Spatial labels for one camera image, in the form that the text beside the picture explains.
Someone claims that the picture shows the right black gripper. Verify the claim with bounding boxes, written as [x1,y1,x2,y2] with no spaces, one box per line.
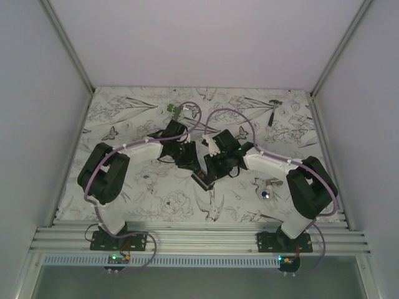
[203,150,232,183]

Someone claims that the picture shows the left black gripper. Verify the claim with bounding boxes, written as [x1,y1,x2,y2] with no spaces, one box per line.
[171,141,201,172]

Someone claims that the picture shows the black fuse box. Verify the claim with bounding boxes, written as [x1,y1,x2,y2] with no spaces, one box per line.
[191,173,214,191]

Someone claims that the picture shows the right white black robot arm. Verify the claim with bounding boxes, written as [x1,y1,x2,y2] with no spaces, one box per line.
[202,130,338,252]

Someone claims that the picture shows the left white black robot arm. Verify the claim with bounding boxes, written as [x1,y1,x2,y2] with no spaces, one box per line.
[77,120,196,250]

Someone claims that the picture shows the silver metal cylinder part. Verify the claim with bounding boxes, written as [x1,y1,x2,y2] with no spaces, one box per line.
[266,178,283,186]

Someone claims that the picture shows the white blue capped part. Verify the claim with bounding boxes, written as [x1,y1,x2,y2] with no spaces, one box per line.
[261,185,273,201]

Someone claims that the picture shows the floral patterned table mat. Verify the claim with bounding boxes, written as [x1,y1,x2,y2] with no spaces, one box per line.
[56,87,322,222]

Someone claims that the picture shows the small black hammer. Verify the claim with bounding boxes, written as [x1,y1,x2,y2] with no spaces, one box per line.
[268,99,282,126]

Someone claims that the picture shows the right controller board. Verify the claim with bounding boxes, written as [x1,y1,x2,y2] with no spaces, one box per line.
[278,256,300,273]

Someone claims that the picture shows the controller board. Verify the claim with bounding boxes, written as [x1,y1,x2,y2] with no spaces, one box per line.
[278,256,300,273]
[104,254,130,272]

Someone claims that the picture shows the left controller board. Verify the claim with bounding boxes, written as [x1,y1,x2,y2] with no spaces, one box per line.
[104,254,130,272]

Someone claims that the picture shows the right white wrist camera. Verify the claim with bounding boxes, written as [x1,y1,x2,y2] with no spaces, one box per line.
[202,134,221,157]

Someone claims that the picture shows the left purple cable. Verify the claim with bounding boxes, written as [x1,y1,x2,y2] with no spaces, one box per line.
[84,101,202,237]

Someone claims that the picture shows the purple cable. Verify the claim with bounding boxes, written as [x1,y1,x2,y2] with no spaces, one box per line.
[84,101,202,237]
[205,108,340,219]

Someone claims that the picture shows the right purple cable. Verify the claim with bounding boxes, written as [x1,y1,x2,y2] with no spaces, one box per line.
[205,108,340,219]

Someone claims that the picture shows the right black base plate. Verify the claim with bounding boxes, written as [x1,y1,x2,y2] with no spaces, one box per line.
[256,231,313,254]

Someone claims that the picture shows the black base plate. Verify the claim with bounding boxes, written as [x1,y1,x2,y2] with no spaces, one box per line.
[256,231,313,254]
[89,231,147,252]

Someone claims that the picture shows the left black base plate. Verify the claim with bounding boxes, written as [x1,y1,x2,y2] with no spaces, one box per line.
[89,231,147,252]

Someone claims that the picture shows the aluminium rail frame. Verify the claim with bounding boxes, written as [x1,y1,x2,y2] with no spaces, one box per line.
[30,221,371,256]

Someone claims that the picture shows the slotted grey cable duct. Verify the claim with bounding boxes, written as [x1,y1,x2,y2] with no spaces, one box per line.
[43,254,280,268]

